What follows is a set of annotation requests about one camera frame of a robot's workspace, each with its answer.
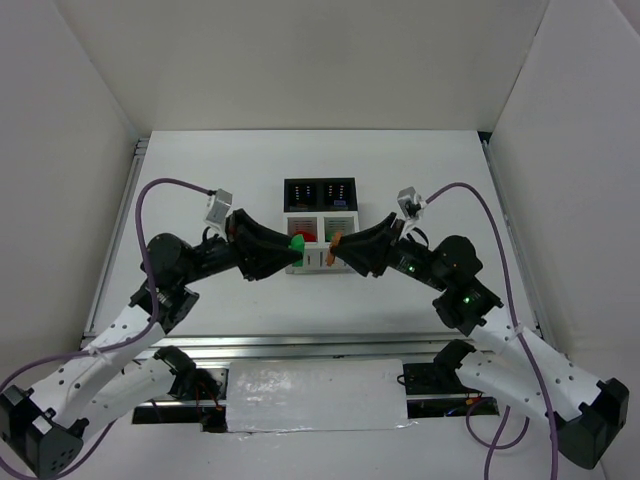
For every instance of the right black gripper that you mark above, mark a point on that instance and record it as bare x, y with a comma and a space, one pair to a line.
385, 245

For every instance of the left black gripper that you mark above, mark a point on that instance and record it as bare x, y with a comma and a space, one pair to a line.
241, 245

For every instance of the green lego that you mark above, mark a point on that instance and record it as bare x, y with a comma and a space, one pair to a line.
297, 244

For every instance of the red ridged lego brick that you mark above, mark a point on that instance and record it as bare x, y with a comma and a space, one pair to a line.
307, 236

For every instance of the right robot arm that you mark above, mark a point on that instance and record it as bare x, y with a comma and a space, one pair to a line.
497, 355

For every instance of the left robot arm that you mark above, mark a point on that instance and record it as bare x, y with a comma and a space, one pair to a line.
47, 424

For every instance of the white container pair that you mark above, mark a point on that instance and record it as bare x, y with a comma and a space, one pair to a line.
320, 223

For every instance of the black container pair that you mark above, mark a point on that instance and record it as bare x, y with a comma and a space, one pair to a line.
318, 194

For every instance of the white foam cover panel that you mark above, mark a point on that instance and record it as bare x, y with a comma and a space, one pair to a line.
315, 395

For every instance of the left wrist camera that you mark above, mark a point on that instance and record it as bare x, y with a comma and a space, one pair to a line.
217, 207

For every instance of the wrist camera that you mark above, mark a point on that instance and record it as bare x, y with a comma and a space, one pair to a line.
412, 207
217, 207

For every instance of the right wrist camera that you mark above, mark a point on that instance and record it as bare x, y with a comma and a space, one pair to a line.
412, 207

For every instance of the aluminium rail frame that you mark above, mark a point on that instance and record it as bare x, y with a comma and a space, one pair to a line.
330, 313

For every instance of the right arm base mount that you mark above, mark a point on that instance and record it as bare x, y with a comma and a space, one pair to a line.
433, 391

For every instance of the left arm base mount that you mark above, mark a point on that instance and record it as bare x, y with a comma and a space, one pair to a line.
194, 384

